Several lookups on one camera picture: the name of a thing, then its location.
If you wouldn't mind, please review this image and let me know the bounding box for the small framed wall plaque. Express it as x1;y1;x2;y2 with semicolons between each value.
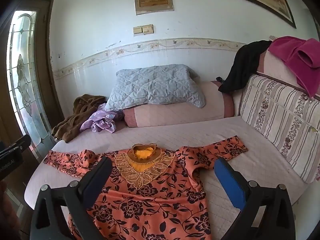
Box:
134;0;175;15

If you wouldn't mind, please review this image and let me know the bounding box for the magenta garment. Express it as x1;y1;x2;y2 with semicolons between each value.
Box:
268;36;320;98

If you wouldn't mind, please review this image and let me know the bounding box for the wooden door stained glass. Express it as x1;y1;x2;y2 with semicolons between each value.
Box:
0;0;65;180

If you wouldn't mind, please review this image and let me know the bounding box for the orange black floral dress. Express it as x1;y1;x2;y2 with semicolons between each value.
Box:
44;135;248;240

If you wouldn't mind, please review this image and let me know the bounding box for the purple floral cloth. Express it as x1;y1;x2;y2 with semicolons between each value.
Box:
79;103;124;133

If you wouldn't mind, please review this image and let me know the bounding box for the brown garment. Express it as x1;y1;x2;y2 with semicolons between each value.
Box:
51;94;107;143

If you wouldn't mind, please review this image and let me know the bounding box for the black garment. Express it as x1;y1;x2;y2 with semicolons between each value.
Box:
218;40;273;93

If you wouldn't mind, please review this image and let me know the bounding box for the pink quilted mattress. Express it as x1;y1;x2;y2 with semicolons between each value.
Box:
25;116;313;240

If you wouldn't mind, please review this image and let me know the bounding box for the grey quilted pillow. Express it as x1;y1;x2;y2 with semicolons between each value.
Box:
104;64;206;111

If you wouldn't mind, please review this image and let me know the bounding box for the striped floral cushion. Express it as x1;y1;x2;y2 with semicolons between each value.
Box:
239;74;320;184

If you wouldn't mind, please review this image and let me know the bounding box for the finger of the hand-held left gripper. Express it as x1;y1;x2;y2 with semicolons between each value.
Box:
6;134;31;156

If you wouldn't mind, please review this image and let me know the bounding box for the pink bolster pillow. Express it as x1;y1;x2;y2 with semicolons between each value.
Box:
122;80;235;128

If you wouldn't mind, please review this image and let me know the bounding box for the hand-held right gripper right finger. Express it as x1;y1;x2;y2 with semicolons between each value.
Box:
214;157;297;240

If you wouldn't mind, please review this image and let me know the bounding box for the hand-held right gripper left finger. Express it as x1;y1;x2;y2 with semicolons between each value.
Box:
29;156;113;240

